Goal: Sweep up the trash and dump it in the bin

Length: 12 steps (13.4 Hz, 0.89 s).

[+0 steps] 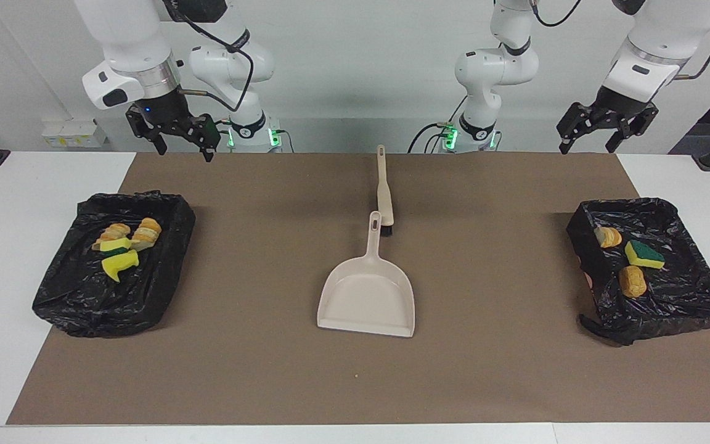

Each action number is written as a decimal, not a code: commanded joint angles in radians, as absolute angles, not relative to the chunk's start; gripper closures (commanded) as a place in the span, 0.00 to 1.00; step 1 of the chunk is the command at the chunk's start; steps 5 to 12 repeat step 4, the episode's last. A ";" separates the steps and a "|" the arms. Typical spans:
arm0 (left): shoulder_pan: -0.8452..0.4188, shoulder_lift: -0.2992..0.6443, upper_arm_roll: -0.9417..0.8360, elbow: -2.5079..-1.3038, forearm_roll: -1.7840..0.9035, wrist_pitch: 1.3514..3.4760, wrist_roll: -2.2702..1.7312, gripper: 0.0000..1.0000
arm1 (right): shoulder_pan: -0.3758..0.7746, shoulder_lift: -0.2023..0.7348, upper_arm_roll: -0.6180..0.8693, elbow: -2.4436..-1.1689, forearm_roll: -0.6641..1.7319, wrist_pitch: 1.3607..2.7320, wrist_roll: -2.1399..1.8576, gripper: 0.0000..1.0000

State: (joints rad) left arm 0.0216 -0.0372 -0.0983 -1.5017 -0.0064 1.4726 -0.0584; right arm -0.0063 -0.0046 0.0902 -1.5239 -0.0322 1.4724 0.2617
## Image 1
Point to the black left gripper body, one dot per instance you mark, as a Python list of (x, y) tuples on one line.
[(611, 108)]

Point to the curved yellow sponge piece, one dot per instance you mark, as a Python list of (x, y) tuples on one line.
[(119, 264)]

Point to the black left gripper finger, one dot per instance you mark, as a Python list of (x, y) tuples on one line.
[(566, 143), (614, 140)]

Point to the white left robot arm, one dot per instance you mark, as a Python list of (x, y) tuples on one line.
[(490, 68)]

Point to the brown oval bread roll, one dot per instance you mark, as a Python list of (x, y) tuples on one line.
[(632, 281)]

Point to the brown table mat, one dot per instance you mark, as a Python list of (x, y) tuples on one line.
[(355, 382)]

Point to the black bag lined bin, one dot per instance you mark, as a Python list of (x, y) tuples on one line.
[(681, 302), (84, 296)]

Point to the pale bread chunk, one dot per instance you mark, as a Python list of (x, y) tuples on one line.
[(112, 233)]

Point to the white wall power box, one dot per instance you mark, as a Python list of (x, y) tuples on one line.
[(74, 132)]

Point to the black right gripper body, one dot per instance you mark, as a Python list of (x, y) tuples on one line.
[(167, 114)]

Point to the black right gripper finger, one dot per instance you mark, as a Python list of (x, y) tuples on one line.
[(159, 145), (208, 151)]

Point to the pale striped pastry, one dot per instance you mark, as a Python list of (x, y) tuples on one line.
[(146, 232)]

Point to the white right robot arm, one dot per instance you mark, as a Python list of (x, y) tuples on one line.
[(232, 61)]

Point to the yellow sponge with green pad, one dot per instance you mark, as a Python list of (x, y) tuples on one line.
[(114, 245)]

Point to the beige hand brush black bristles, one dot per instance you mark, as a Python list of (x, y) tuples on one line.
[(384, 191)]

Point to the beige plastic dustpan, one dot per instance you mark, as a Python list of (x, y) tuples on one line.
[(367, 302)]

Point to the small orange striped croissant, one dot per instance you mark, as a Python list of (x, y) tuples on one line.
[(608, 237)]

